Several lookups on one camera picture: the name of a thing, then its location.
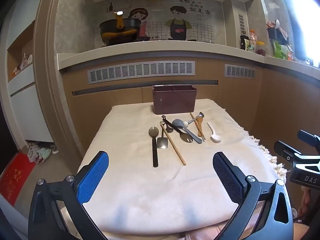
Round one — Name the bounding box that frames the cream fringed table cloth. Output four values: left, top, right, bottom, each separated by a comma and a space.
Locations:
77, 99, 288, 235

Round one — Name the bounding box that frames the cartoon wall poster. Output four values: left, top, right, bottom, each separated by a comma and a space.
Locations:
127, 0, 215, 42

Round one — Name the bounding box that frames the brown plastic utensil holder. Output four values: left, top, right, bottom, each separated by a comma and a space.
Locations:
152, 85, 196, 116

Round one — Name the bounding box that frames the black rack with white ladle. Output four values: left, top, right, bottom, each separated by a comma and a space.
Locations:
267, 19, 288, 41

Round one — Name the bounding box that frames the short grey vent grille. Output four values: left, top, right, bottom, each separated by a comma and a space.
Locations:
224, 64, 256, 78

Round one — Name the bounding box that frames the white wall unit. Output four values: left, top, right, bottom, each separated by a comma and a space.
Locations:
222, 0, 251, 48

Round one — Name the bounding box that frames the white ball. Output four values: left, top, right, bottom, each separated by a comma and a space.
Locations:
184, 112, 205, 127

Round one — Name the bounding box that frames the grey plastic spoon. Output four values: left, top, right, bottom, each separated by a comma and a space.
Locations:
172, 119, 203, 144

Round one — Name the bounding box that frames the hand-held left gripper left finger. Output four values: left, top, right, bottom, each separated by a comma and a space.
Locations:
28, 151, 110, 240

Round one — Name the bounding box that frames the green snack bag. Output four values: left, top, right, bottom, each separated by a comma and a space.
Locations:
272, 41, 288, 59

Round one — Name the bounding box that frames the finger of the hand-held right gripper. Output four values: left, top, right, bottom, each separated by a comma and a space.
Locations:
297, 129, 320, 153
273, 141, 303, 166

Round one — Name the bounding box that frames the small metal spatula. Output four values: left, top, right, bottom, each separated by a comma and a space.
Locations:
157, 124, 169, 150

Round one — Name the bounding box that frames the red floor mat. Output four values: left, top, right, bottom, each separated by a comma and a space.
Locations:
0, 152, 37, 205

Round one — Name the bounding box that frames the black-handled metal spoon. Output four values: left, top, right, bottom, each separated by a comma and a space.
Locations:
148, 127, 159, 168

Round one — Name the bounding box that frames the wooden counter cabinet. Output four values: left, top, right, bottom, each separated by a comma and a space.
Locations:
59, 60, 320, 205

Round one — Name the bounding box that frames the white kitchen countertop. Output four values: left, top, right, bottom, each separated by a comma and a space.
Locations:
57, 40, 320, 73

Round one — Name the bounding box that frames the wooden spoon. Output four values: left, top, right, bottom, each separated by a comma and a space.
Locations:
196, 117, 204, 137

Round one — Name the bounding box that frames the black pot with yellow handle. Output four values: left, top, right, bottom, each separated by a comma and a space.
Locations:
99, 11, 143, 47

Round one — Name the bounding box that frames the white plastic spoon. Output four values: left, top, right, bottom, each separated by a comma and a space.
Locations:
207, 122, 222, 143

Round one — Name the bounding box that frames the bottle with orange cap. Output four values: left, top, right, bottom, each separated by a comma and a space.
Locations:
249, 29, 258, 52

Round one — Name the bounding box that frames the wooden chopstick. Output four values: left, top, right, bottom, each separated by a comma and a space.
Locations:
189, 112, 206, 141
160, 124, 187, 166

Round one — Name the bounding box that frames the white storage cabinet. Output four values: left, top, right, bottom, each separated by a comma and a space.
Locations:
0, 5, 54, 144

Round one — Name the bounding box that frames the long grey vent grille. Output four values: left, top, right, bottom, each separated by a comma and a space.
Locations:
87, 61, 195, 85

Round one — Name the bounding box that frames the pile of slippers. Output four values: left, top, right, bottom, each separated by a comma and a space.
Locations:
27, 142, 59, 166

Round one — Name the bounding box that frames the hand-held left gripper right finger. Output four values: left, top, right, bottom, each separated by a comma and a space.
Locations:
212, 151, 294, 240

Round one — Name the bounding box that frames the person's pink clothing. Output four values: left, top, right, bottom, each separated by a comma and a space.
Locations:
291, 221, 320, 240

